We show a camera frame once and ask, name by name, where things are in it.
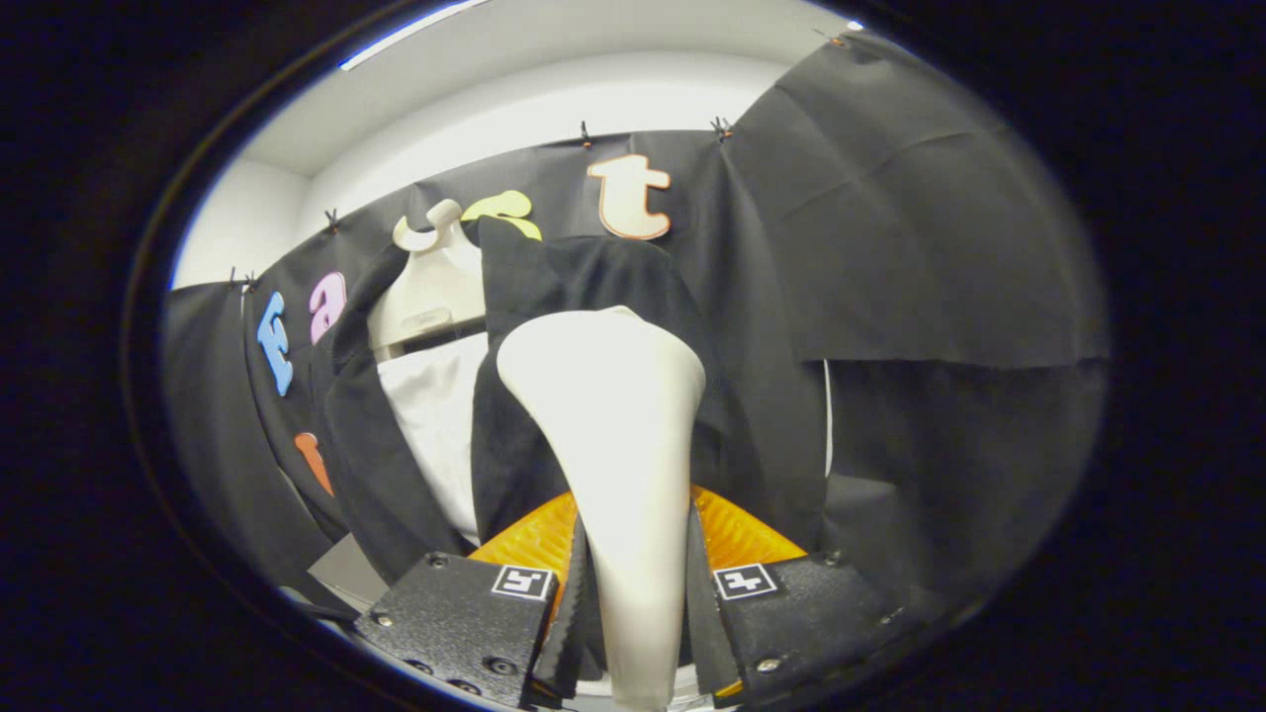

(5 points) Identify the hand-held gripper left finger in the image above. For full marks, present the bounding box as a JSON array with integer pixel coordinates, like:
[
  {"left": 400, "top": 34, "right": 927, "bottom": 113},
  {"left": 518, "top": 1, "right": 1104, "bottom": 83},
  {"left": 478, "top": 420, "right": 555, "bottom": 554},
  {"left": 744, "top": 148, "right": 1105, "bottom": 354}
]
[{"left": 354, "top": 491, "right": 592, "bottom": 711}]

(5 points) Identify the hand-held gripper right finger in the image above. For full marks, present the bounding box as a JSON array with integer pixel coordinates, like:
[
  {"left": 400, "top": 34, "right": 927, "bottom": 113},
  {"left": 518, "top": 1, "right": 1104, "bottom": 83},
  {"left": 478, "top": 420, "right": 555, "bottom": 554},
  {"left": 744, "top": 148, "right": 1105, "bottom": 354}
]
[{"left": 682, "top": 485, "right": 906, "bottom": 709}]

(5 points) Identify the white garment steamer head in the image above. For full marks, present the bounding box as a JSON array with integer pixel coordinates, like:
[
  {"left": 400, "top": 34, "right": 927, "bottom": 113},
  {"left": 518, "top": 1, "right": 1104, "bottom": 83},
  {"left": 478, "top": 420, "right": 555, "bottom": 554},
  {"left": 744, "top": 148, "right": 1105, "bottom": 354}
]
[{"left": 497, "top": 307, "right": 707, "bottom": 709}]

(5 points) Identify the white shirt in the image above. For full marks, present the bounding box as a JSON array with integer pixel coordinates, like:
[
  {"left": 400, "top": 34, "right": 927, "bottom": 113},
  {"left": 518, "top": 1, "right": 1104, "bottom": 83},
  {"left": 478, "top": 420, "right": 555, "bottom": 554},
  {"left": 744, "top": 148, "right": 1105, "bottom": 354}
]
[{"left": 378, "top": 331, "right": 491, "bottom": 547}]

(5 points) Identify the black blazer jacket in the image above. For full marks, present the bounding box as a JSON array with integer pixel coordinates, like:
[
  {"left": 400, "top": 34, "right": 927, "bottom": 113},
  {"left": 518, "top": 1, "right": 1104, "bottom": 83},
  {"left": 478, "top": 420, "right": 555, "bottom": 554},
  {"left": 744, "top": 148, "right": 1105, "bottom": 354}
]
[{"left": 315, "top": 218, "right": 830, "bottom": 584}]

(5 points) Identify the cream clothes hanger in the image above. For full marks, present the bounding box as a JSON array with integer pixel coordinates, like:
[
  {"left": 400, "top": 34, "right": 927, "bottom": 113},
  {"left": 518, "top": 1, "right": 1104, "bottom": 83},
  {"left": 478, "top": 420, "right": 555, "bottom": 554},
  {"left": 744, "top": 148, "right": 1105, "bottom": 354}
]
[{"left": 366, "top": 198, "right": 488, "bottom": 362}]

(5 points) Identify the grey cabinet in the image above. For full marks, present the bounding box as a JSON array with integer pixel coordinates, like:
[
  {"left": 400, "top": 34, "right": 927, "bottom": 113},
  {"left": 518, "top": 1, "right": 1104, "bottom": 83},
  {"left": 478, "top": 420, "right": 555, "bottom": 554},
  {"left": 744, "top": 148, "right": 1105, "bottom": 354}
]
[{"left": 307, "top": 534, "right": 392, "bottom": 604}]

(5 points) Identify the black backdrop cloth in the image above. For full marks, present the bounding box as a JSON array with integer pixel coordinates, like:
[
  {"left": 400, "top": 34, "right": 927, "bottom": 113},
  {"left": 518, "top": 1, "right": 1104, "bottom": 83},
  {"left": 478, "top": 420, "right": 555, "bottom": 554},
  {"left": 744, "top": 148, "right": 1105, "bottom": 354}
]
[{"left": 163, "top": 30, "right": 1109, "bottom": 614}]

